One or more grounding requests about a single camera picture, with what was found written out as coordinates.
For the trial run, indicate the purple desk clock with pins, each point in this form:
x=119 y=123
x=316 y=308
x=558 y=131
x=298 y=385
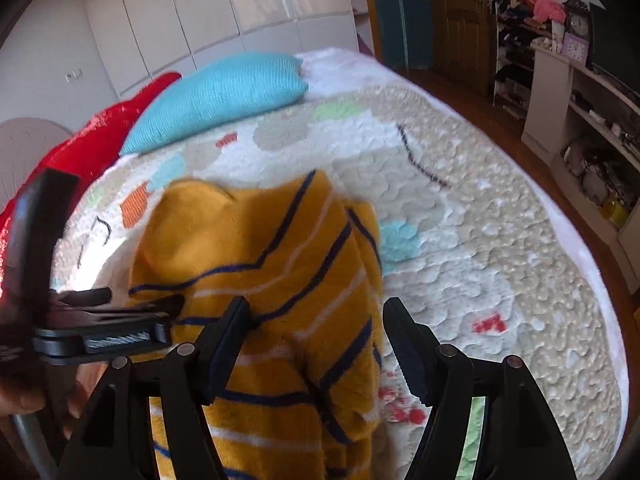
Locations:
x=577 y=31

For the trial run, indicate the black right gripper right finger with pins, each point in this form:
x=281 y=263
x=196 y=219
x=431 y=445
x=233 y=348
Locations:
x=520 y=438

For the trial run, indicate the red quilted duvet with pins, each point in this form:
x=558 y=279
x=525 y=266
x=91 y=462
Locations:
x=93 y=150

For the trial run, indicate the black television screen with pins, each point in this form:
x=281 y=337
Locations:
x=610 y=53

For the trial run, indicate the teal knit pillow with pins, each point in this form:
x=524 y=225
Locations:
x=228 y=90

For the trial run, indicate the white shelf unit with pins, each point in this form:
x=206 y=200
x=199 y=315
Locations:
x=583 y=125

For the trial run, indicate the white rounded headboard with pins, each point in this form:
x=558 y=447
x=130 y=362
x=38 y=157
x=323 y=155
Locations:
x=23 y=143

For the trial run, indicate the pink cloth on shelf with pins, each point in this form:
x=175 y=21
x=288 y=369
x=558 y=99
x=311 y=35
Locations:
x=545 y=10

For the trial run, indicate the white bed sheet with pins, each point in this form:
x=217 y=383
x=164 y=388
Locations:
x=477 y=251

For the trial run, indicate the patchwork heart quilt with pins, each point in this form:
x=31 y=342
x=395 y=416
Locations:
x=261 y=152

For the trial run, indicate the brown wooden door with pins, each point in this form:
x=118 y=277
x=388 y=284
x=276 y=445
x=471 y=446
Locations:
x=455 y=38

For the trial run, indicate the yellow striped knit sweater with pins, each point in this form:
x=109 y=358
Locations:
x=302 y=398

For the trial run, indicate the white glossy wardrobe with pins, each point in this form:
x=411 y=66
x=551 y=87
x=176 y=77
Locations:
x=140 y=39

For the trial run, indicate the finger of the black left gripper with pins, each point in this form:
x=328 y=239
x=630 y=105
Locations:
x=81 y=298
x=115 y=332

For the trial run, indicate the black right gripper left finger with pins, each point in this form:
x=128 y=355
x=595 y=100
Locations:
x=113 y=438

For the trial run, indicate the person's left hand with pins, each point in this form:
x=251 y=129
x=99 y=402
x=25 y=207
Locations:
x=19 y=397

